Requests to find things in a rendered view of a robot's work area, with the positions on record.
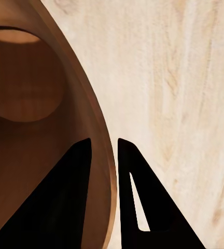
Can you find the trash can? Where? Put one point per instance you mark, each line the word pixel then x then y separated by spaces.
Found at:
pixel 47 104

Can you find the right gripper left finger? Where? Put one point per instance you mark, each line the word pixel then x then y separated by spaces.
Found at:
pixel 52 217

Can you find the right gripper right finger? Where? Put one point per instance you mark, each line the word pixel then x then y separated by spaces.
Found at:
pixel 168 227

